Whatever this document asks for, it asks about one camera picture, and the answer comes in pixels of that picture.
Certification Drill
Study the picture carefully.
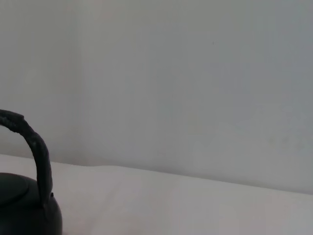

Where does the black round teapot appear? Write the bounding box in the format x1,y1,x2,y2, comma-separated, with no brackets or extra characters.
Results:
0,109,63,235

